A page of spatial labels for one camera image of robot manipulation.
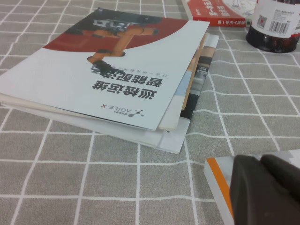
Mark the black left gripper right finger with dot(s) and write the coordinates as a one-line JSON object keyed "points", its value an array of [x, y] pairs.
{"points": [[283, 173]]}

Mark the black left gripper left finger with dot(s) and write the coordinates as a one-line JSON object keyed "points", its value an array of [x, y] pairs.
{"points": [[257, 199]]}

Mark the black mesh pen holder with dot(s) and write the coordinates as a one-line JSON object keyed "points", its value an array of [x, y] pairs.
{"points": [[272, 39]]}

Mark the white ROS book orange stripe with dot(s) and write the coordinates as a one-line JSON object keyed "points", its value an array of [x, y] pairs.
{"points": [[218, 178]]}

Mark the white photo brochure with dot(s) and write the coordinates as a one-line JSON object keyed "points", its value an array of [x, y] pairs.
{"points": [[168, 140]]}

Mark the cream edged thin booklet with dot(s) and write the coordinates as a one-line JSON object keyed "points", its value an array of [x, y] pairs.
{"points": [[180, 100]]}

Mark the grey checked tablecloth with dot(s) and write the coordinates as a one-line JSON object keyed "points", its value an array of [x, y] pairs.
{"points": [[93, 182]]}

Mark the red book with map cover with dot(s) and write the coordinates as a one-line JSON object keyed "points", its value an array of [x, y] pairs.
{"points": [[211, 16]]}

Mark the white red robot brochure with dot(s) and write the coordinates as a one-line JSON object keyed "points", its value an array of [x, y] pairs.
{"points": [[70, 77]]}

